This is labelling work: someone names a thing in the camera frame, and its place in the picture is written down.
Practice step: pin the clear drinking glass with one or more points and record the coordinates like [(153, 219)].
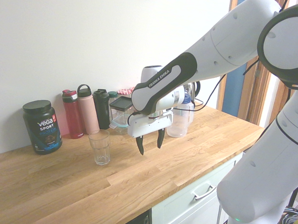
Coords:
[(100, 147)]

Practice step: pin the black dishwasher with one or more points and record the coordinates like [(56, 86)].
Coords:
[(138, 223)]

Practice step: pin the clear container black lid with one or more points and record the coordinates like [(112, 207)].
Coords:
[(120, 103)]

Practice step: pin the black shaker bottle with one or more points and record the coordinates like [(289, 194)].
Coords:
[(101, 112)]

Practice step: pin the pink water bottle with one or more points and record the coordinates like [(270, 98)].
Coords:
[(89, 114)]

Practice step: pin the green lid jar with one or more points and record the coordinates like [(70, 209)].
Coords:
[(113, 94)]

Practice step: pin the red checkered lid jar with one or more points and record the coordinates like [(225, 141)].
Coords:
[(125, 91)]

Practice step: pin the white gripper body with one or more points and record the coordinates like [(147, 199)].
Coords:
[(148, 125)]

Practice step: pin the wooden door frame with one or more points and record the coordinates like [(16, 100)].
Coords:
[(249, 97)]

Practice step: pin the clear plastic pitcher blue lid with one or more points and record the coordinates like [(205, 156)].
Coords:
[(181, 123)]

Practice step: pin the red water bottle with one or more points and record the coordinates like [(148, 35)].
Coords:
[(72, 118)]

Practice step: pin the black Vega protein tub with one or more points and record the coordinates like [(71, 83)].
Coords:
[(41, 129)]

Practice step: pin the glass container teal lid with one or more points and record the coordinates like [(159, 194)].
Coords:
[(119, 127)]

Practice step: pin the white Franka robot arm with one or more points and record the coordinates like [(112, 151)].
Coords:
[(217, 45)]

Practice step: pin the white kitchen cabinet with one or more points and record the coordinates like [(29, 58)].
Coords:
[(183, 214)]

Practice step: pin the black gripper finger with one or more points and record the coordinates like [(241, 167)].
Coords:
[(160, 139), (140, 144)]

